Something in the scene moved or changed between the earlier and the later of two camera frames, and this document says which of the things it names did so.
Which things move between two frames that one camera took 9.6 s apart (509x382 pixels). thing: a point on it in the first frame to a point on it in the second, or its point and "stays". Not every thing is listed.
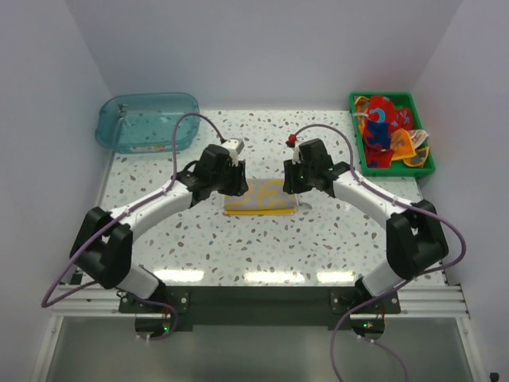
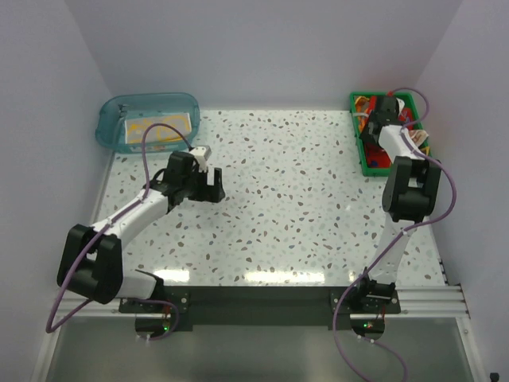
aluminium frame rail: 433,298 stays
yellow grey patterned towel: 265,196 to 135,125
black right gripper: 291,185 to 364,134
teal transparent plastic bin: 142,122 stays
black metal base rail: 265,305 stays
